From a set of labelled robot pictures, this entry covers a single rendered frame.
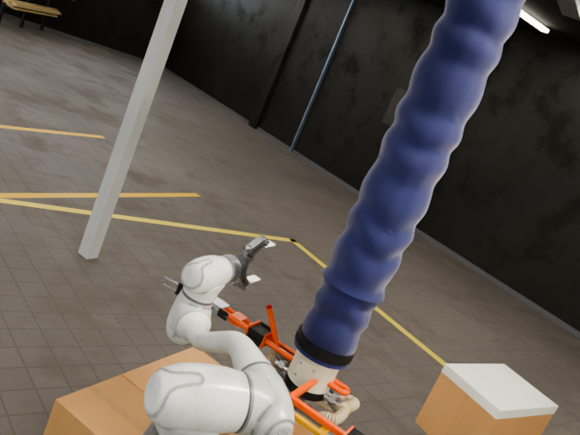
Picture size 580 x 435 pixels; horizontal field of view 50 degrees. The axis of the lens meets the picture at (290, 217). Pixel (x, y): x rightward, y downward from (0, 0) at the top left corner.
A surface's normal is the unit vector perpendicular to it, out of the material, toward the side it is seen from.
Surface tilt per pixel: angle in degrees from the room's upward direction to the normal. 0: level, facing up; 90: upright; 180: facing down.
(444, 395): 90
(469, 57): 106
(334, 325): 75
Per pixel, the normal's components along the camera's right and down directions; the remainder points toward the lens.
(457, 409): -0.76, -0.15
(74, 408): 0.38, -0.89
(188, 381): 0.26, -0.67
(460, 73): 0.07, 0.08
